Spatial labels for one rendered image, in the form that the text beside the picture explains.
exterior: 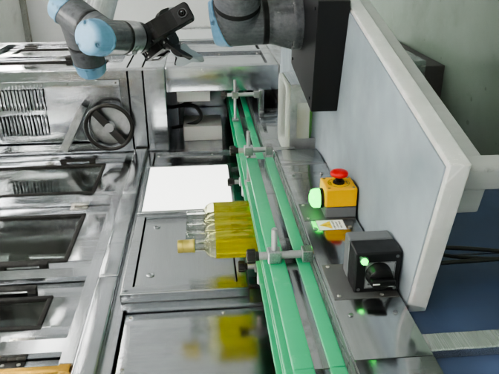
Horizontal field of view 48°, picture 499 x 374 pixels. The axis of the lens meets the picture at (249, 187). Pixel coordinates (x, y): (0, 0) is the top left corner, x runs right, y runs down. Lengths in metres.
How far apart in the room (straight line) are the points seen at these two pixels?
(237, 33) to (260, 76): 1.04
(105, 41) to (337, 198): 0.59
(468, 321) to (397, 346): 0.17
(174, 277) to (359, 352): 0.79
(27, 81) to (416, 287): 1.97
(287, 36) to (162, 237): 0.73
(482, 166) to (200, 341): 0.80
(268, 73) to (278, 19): 1.03
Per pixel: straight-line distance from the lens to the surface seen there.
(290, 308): 0.99
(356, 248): 0.98
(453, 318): 1.03
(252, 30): 1.44
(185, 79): 2.45
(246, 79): 2.46
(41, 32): 5.86
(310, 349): 0.92
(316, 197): 1.24
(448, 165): 0.82
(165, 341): 1.41
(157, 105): 2.49
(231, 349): 1.37
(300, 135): 1.70
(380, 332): 0.93
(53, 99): 2.57
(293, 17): 1.44
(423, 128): 0.90
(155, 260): 1.65
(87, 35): 1.25
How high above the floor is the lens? 1.08
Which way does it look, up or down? 4 degrees down
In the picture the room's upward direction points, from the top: 92 degrees counter-clockwise
